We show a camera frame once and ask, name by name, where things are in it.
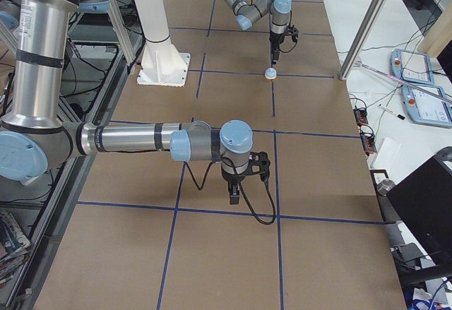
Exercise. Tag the blue cream desk bell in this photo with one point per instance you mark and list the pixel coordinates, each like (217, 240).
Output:
(270, 73)

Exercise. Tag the stack of books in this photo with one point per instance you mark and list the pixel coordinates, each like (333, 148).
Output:
(14, 246)

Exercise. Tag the blue teach pendant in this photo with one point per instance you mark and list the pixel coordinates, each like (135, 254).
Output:
(426, 109)
(412, 67)

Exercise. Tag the lower blue teach pendant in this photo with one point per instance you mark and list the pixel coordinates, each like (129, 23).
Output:
(426, 109)

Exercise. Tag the aluminium frame post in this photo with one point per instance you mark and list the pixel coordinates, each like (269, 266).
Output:
(363, 32)

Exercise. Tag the orange black power strip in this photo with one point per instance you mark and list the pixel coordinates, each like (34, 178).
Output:
(366, 132)

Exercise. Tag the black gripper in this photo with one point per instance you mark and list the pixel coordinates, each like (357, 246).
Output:
(231, 180)
(275, 42)

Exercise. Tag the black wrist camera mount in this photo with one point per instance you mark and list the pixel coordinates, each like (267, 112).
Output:
(292, 32)
(259, 164)

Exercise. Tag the white camera mast pedestal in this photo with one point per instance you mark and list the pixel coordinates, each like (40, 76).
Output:
(161, 63)

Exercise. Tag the black monitor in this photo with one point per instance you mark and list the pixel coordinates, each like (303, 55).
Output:
(423, 202)

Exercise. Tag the black marker pen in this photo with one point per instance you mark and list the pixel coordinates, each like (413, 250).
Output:
(391, 112)

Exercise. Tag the upper blue teach pendant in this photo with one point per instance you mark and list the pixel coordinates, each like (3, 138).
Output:
(412, 67)

